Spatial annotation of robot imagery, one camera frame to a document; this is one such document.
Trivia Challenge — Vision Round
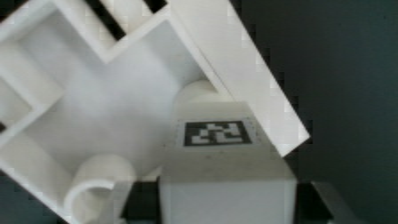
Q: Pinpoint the white chair seat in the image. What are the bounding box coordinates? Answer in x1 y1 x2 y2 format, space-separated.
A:
0 0 235 216

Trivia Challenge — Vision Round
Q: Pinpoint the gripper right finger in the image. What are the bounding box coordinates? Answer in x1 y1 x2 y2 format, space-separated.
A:
294 181 363 224

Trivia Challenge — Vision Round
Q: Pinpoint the white chair leg block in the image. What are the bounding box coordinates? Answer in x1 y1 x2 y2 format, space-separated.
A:
159 81 298 224

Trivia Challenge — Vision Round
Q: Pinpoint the white corner fence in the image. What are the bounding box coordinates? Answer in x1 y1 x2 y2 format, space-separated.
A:
171 0 310 156

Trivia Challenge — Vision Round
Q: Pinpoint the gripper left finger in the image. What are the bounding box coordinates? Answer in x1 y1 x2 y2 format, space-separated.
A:
122 182 162 224

